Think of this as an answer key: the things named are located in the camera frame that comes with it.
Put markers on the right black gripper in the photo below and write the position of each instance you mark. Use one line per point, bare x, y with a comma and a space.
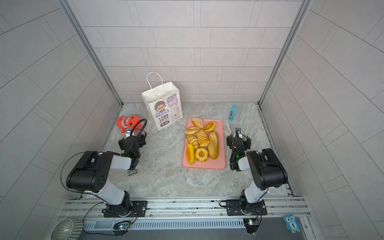
238, 141

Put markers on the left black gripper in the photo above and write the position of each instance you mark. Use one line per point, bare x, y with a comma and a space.
132, 142

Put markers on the long baguette bread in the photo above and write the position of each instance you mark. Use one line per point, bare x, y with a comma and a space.
213, 147

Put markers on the white paper bag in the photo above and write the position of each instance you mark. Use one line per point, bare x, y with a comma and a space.
163, 104

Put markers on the yellow egg tart bread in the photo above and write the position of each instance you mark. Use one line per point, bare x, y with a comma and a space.
209, 127

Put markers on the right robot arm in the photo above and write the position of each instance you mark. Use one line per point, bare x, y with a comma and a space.
267, 173

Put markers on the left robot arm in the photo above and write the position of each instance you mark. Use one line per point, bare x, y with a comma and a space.
90, 174

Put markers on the ridged spiral bread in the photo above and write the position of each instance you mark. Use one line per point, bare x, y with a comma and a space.
203, 138

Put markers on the small ridged bread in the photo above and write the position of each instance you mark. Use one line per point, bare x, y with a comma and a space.
193, 140

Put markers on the orange oval bread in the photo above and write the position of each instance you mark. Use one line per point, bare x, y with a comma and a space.
190, 154

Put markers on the teal bottle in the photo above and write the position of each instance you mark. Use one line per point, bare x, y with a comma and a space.
232, 112

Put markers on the red shark plush toy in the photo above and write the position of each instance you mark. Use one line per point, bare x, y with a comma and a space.
127, 122

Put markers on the small metal fitting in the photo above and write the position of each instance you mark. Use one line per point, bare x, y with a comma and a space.
132, 172

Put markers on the pink tray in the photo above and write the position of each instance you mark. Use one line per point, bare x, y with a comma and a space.
210, 164

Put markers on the round scored bun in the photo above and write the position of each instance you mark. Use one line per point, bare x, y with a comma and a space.
198, 122

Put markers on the striped ceramic bowl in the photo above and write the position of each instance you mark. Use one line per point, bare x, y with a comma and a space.
68, 229

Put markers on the blue owl number tag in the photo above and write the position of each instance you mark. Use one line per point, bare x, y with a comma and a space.
291, 224

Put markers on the braided ring bread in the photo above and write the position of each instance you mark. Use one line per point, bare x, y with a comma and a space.
192, 130

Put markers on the bundt ring bread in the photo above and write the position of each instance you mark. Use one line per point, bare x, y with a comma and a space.
201, 155

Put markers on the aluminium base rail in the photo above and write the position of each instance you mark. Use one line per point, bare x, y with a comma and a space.
185, 213

